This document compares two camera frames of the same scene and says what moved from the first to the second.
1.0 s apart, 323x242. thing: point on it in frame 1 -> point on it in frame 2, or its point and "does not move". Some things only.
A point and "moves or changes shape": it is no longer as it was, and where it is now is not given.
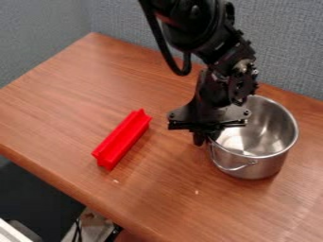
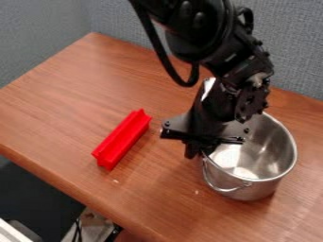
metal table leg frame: (92, 228) does not move
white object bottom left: (13, 232) does not move
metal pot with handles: (250, 151) moves or changes shape
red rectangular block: (112, 149) does not move
